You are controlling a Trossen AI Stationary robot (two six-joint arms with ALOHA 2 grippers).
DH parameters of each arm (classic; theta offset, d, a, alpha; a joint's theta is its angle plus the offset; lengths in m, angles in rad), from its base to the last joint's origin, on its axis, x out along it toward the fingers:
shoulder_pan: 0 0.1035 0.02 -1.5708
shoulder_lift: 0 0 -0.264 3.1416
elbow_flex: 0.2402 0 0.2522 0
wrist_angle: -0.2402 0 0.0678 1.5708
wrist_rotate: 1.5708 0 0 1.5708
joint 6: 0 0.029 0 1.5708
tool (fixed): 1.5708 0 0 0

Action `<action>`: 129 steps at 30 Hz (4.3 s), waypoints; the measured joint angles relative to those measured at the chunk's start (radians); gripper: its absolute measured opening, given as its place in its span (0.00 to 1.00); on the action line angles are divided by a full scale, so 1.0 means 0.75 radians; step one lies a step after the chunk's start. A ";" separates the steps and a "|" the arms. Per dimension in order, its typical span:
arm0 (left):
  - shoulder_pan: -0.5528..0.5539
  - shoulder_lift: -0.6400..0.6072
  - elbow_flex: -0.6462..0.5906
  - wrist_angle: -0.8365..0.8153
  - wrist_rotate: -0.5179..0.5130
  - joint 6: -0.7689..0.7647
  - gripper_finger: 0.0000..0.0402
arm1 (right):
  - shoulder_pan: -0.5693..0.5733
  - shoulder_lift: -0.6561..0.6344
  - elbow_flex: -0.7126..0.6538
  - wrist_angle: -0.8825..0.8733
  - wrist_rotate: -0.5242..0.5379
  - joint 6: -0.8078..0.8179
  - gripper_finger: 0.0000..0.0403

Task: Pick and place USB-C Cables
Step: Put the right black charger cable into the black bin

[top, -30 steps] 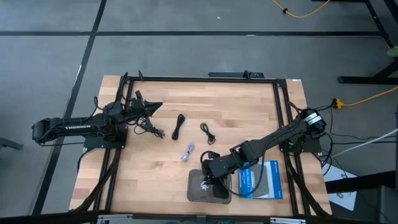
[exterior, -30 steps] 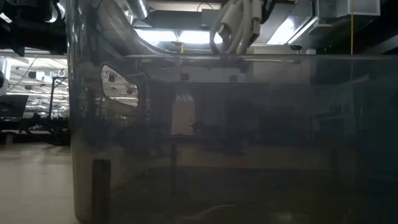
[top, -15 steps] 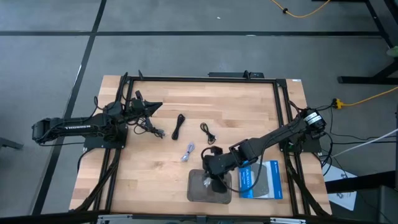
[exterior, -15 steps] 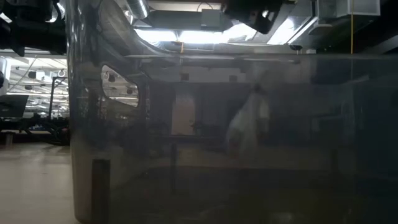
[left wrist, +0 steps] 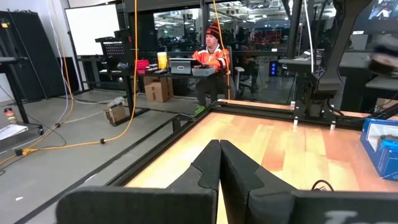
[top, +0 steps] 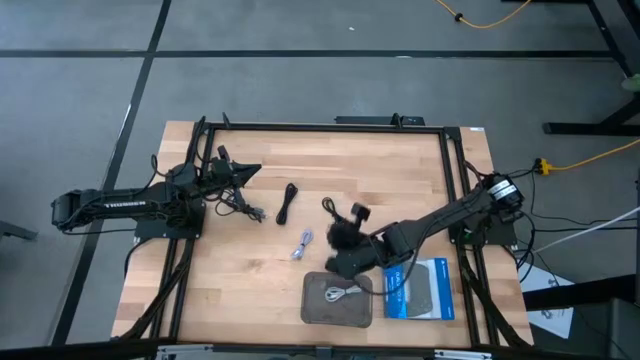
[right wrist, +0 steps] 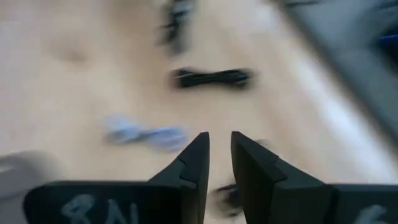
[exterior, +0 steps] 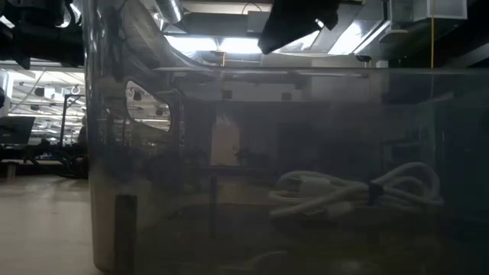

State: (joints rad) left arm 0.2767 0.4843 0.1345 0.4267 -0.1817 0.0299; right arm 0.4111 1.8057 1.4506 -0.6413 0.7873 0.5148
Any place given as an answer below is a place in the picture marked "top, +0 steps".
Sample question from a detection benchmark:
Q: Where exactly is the yellow extension cord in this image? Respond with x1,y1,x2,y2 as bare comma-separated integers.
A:
433,0,534,30

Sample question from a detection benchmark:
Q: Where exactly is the dark grey cabinet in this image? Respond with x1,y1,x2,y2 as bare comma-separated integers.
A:
604,298,640,359

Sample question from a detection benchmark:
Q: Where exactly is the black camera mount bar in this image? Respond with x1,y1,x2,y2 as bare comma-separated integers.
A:
333,112,426,127

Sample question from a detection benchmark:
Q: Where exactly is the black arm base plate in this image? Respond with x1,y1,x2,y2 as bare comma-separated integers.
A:
133,198,206,240
448,219,519,247

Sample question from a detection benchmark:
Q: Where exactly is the grey plastic tray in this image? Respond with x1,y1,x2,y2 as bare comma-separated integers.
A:
300,271,375,329

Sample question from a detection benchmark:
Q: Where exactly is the black desk frame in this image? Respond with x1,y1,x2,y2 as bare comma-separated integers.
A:
502,0,640,137

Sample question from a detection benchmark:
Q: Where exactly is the black aluminium table frame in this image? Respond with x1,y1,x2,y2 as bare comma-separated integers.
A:
149,113,531,351

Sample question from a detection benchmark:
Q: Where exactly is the lavender USB-C cable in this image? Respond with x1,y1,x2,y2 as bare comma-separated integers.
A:
290,228,315,261

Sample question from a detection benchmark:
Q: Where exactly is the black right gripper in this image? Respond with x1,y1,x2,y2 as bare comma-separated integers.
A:
323,202,401,280

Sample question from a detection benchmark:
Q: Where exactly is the blue controller box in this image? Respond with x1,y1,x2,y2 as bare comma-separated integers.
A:
382,257,456,321

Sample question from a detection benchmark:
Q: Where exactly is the white printed paper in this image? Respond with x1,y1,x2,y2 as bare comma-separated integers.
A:
519,262,576,340

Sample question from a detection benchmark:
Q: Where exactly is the grey furniture leg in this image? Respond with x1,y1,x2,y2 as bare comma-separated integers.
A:
0,219,39,241

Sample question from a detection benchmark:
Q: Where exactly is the black floor beam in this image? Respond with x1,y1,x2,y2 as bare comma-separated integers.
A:
522,273,637,312

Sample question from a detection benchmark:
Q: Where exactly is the white floor cable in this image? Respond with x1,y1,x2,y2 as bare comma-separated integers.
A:
532,205,640,254

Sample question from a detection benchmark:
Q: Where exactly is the black floor cable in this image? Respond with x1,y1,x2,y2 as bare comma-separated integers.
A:
514,167,640,236

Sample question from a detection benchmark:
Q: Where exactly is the silver bar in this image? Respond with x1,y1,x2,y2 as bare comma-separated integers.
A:
154,342,494,360

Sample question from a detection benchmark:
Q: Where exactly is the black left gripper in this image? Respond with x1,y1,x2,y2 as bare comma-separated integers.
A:
207,144,263,209

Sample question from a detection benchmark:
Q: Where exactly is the black sleeved cable bundle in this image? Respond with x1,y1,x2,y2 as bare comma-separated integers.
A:
119,238,196,342
457,244,532,349

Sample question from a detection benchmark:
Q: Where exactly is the white USB-C cable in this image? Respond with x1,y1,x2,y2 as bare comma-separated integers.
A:
323,284,363,304

